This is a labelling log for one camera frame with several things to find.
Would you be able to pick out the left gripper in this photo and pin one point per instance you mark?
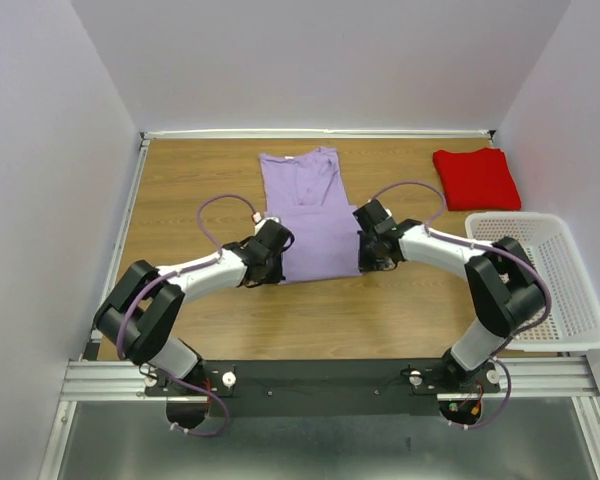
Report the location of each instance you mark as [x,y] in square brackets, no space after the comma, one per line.
[275,277]

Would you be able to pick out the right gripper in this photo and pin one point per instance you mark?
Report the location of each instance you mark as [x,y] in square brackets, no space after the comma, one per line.
[365,264]

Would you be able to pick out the purple t-shirt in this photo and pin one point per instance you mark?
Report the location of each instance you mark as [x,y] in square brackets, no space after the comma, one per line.
[307,194]

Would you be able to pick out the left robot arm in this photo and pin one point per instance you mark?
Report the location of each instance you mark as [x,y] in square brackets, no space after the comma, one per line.
[139,313]

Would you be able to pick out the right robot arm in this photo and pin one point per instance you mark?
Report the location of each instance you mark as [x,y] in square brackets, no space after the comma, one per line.
[506,290]

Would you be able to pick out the folded red t-shirt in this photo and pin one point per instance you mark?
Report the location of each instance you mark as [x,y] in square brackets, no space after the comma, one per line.
[478,180]

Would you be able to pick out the white plastic basket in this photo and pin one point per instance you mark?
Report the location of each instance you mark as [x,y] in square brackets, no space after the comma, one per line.
[574,322]

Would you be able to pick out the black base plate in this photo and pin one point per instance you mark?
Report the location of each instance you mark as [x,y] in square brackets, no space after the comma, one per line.
[261,388]

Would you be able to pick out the aluminium frame rail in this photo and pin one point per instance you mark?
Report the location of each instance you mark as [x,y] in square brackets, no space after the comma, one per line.
[99,381]

